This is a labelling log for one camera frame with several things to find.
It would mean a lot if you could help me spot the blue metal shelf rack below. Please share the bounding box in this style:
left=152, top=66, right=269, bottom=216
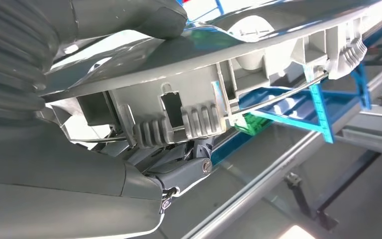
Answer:
left=178, top=0, right=382, bottom=166

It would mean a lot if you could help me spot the green plastic crate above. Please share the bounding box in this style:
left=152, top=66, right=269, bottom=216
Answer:
left=235, top=113, right=273, bottom=136

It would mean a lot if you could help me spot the steel workbench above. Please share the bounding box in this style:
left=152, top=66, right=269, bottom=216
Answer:
left=181, top=59, right=382, bottom=239

